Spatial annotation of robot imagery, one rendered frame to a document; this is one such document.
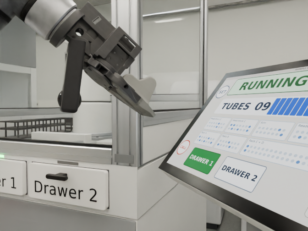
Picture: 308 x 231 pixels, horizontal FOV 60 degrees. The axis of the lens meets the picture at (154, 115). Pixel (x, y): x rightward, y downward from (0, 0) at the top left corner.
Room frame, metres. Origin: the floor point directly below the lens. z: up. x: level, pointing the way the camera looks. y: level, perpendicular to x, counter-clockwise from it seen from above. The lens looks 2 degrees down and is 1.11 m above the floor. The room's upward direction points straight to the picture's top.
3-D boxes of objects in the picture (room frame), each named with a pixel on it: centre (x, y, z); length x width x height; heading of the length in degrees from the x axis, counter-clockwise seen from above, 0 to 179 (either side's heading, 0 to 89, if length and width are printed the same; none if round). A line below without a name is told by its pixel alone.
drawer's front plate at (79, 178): (0.80, 0.27, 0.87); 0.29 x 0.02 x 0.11; 67
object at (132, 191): (1.35, 0.33, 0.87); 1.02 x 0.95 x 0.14; 67
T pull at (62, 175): (0.77, 0.28, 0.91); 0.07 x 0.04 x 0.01; 67
